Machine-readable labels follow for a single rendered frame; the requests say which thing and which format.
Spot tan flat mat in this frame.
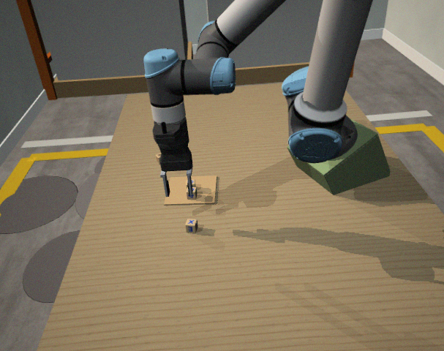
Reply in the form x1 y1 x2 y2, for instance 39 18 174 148
164 175 217 205

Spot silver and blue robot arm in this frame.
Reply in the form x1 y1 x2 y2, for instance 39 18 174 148
143 0 373 163

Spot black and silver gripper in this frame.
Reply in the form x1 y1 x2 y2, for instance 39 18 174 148
151 101 193 197

